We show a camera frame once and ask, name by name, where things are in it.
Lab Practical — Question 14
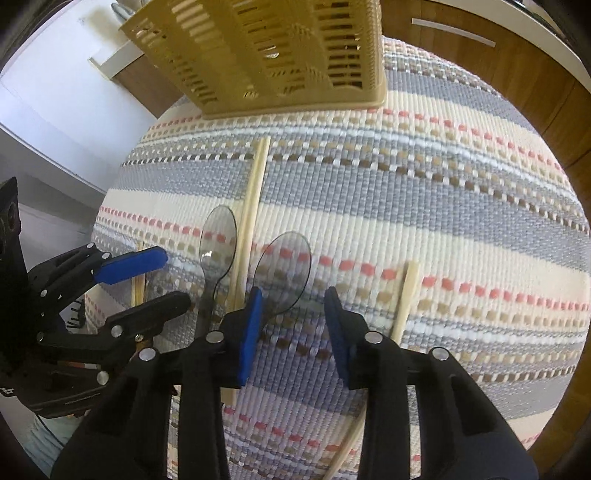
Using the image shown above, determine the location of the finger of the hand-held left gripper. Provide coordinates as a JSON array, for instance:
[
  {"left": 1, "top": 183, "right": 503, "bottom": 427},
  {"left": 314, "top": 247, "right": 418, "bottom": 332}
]
[
  {"left": 28, "top": 244, "right": 168, "bottom": 321},
  {"left": 37, "top": 291, "right": 192, "bottom": 356}
]

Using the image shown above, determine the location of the beige plastic utensil basket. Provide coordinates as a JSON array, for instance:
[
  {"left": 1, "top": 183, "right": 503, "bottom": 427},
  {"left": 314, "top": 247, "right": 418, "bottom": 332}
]
[{"left": 119, "top": 0, "right": 386, "bottom": 121}]

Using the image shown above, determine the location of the striped woven mat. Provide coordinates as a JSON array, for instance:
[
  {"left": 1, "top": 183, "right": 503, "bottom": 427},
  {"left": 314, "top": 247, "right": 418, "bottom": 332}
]
[{"left": 83, "top": 37, "right": 591, "bottom": 480}]

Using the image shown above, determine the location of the silver cabinet handle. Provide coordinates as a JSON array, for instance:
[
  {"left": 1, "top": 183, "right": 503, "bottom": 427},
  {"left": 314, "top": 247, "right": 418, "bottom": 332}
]
[{"left": 410, "top": 17, "right": 497, "bottom": 48}]

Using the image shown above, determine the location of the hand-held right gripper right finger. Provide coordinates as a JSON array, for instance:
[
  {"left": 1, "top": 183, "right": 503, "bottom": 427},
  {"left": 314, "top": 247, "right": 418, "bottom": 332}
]
[{"left": 323, "top": 286, "right": 540, "bottom": 480}]

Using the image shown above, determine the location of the clear plastic spoon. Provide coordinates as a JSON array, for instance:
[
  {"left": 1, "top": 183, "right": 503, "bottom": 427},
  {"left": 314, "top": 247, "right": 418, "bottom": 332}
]
[
  {"left": 191, "top": 204, "right": 239, "bottom": 344},
  {"left": 252, "top": 231, "right": 313, "bottom": 333}
]

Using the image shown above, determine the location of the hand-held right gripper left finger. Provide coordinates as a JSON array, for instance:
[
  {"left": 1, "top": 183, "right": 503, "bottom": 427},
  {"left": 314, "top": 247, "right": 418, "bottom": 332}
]
[{"left": 50, "top": 286, "right": 264, "bottom": 480}]

